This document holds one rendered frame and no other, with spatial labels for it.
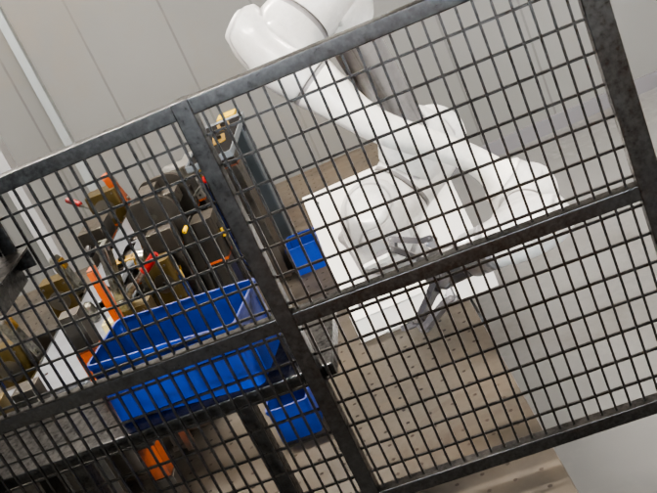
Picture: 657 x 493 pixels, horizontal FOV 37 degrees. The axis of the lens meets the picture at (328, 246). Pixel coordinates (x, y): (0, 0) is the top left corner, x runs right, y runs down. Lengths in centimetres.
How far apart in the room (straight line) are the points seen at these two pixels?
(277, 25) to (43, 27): 321
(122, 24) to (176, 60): 30
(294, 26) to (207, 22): 307
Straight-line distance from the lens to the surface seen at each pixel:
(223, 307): 184
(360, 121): 177
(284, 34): 176
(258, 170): 310
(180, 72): 487
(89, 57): 489
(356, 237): 220
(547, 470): 181
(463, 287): 239
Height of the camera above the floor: 182
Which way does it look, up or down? 22 degrees down
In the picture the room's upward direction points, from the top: 25 degrees counter-clockwise
